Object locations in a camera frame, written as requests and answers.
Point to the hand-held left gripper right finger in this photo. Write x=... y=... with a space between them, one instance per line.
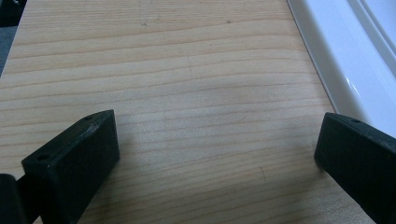
x=361 y=161

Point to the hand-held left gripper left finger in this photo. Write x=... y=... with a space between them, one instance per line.
x=74 y=168

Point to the white container lid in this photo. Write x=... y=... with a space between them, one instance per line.
x=358 y=53

